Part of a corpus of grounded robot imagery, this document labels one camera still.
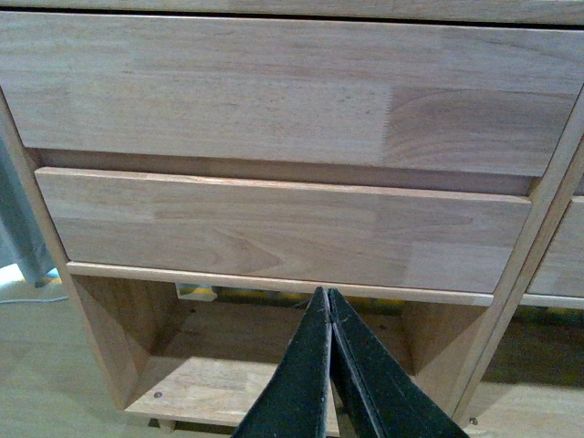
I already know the left wooden shelf cabinet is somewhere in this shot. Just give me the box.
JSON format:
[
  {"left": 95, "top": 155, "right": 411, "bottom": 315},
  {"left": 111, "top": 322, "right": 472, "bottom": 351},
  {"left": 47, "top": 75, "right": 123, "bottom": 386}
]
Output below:
[{"left": 1, "top": 1, "right": 583, "bottom": 430}]

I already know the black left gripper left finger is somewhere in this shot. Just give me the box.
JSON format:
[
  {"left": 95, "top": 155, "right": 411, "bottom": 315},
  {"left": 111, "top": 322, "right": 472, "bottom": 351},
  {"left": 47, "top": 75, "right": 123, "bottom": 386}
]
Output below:
[{"left": 234, "top": 287, "right": 332, "bottom": 437}]

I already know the lower wooden drawer left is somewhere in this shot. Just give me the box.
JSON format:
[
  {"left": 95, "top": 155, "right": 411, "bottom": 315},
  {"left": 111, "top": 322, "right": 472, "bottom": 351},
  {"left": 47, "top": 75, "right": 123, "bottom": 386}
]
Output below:
[{"left": 36, "top": 167, "right": 531, "bottom": 293}]

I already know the white cable on floor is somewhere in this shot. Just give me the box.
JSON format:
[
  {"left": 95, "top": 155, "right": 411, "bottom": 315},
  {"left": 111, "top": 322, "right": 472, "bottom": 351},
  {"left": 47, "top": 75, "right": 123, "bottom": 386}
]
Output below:
[{"left": 0, "top": 295, "right": 69, "bottom": 306}]

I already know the right wooden shelf cabinet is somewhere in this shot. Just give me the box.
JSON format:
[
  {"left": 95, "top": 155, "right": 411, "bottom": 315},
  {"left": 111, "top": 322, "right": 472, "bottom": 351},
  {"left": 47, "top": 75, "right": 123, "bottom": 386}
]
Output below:
[{"left": 451, "top": 150, "right": 584, "bottom": 438}]

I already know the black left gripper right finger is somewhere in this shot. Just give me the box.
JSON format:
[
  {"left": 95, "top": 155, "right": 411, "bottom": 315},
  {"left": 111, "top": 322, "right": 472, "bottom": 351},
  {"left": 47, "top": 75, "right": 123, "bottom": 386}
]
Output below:
[{"left": 328, "top": 288, "right": 466, "bottom": 438}]

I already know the grey curtain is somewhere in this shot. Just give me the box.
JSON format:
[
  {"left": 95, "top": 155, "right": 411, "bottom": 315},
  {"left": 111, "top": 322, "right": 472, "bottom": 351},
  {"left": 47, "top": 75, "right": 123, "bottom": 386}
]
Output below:
[{"left": 1, "top": 141, "right": 55, "bottom": 283}]

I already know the upper wooden drawer left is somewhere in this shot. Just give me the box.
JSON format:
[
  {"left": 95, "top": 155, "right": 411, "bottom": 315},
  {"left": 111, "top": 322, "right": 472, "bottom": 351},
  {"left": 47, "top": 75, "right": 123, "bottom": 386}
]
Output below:
[{"left": 1, "top": 12, "right": 583, "bottom": 176}]

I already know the wooden shelf cabinet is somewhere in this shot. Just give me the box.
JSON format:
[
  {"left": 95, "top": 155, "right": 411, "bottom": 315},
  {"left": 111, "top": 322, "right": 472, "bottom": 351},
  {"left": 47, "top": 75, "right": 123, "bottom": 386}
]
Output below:
[
  {"left": 1, "top": 1, "right": 583, "bottom": 430},
  {"left": 451, "top": 150, "right": 584, "bottom": 438}
]

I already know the wooden drawer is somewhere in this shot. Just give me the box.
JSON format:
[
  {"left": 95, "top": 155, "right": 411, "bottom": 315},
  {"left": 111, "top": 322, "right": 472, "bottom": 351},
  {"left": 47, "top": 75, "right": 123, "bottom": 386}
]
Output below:
[
  {"left": 1, "top": 12, "right": 583, "bottom": 176},
  {"left": 36, "top": 167, "right": 531, "bottom": 293}
]

